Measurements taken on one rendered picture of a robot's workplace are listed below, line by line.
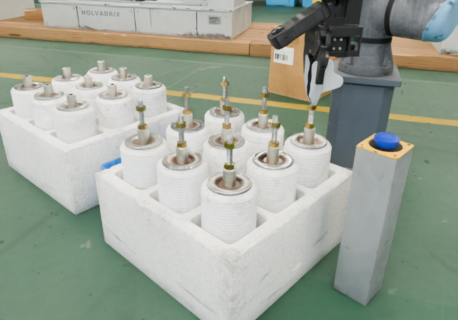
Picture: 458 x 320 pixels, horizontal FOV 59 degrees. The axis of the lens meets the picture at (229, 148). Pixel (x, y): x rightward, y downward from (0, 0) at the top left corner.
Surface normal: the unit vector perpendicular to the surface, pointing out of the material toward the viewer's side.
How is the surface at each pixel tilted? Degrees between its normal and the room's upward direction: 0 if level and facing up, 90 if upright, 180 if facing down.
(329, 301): 0
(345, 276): 90
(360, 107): 90
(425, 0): 91
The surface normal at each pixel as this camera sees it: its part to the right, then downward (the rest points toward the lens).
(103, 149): 0.75, 0.29
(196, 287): -0.68, 0.31
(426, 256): 0.01, -0.90
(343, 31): 0.16, 0.43
